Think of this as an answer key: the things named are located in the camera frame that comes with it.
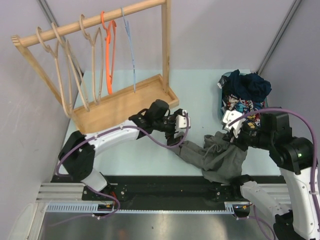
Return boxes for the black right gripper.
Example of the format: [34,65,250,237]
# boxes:
[223,121,274,151]

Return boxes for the grey drawstring shorts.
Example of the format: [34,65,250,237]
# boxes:
[171,131,248,185]

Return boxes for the light blue wire hanger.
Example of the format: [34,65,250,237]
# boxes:
[120,7,137,93]

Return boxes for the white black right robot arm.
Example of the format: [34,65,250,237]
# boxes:
[221,107,320,240]

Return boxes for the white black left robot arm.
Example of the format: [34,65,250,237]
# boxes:
[55,99,191,200]

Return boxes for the beige wooden hanger far left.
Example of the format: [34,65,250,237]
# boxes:
[35,26,73,119]

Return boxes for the beige wooden hanger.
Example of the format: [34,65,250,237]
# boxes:
[79,13,105,105]
[35,26,73,119]
[51,22,90,113]

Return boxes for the orange plastic hanger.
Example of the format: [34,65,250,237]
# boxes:
[100,11,117,95]

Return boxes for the colourful cartoon print garment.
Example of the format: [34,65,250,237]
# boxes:
[219,94,268,129]

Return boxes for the teal plastic laundry basket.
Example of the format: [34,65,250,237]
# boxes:
[217,71,268,119]

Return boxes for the navy blue garment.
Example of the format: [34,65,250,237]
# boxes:
[217,69,272,102]

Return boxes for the wooden clothes rack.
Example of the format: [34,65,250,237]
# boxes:
[11,0,179,133]

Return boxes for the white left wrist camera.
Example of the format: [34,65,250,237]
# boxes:
[175,109,191,131]

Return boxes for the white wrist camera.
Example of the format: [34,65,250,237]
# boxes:
[175,109,191,131]
[221,110,244,132]

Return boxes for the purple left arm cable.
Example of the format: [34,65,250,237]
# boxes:
[47,111,190,226]

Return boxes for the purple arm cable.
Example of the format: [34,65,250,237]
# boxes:
[228,106,320,240]
[47,111,190,226]

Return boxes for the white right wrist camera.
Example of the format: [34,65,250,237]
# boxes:
[221,110,244,132]

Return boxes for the white slotted cable duct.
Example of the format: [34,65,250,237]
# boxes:
[45,202,235,215]

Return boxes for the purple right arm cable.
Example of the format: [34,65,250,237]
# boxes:
[228,106,320,240]

